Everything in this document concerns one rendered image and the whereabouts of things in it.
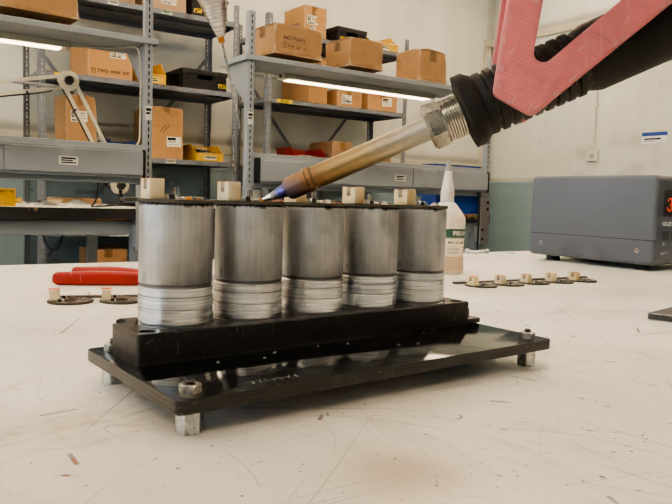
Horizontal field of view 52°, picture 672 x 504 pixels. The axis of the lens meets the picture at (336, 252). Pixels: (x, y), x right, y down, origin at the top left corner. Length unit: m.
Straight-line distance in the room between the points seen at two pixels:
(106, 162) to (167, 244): 2.32
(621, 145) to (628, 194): 5.00
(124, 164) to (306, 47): 0.93
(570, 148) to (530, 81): 5.81
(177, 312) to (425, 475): 0.10
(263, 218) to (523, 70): 0.10
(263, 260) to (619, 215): 0.57
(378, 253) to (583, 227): 0.53
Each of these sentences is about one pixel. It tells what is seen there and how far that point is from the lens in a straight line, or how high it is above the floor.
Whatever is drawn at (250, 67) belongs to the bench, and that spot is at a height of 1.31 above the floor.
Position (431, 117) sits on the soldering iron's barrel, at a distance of 0.23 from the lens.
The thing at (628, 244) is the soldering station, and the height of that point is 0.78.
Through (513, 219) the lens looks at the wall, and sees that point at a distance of 6.36.
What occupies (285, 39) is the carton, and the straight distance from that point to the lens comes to 2.93.
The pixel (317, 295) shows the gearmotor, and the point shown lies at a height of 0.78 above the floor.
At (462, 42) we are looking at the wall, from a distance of 6.50.
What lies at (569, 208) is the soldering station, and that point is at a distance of 0.80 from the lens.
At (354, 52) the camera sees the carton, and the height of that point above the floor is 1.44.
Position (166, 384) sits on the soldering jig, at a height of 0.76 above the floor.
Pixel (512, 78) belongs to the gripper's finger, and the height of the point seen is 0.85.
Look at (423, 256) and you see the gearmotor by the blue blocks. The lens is 0.29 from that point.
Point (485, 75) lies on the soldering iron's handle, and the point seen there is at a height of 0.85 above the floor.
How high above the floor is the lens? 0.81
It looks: 5 degrees down
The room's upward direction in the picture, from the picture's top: 2 degrees clockwise
